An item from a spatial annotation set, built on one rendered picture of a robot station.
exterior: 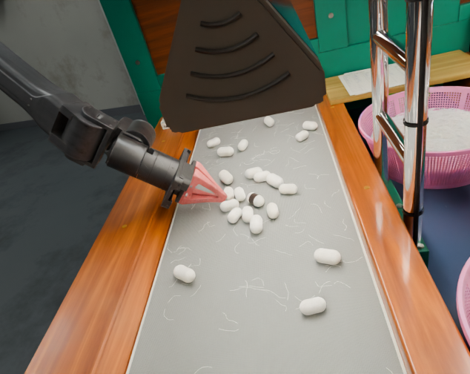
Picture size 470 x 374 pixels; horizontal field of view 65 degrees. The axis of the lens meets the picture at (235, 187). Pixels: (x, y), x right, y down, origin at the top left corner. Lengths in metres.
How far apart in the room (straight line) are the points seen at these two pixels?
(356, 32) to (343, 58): 0.07
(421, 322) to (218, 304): 0.23
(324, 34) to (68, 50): 3.12
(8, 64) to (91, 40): 3.00
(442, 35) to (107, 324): 0.94
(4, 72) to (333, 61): 0.71
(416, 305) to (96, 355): 0.36
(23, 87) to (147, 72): 0.43
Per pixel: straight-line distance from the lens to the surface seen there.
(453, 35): 1.07
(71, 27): 3.76
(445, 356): 0.41
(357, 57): 1.01
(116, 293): 0.54
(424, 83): 0.44
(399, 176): 0.74
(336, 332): 0.45
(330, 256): 0.49
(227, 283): 0.51
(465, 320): 0.43
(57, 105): 0.62
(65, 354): 0.52
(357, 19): 1.00
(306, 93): 0.18
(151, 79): 1.03
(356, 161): 0.65
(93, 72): 3.79
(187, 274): 0.52
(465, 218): 0.68
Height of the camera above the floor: 1.11
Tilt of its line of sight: 33 degrees down
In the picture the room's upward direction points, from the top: 16 degrees counter-clockwise
